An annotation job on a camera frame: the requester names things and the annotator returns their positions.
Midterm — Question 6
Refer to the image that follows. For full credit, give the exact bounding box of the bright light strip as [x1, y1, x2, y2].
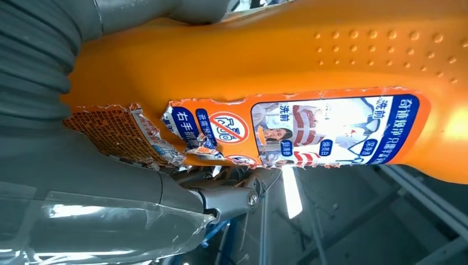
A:
[281, 166, 304, 220]

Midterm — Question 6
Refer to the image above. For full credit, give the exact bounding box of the grey metal beam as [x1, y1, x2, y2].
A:
[378, 163, 468, 240]

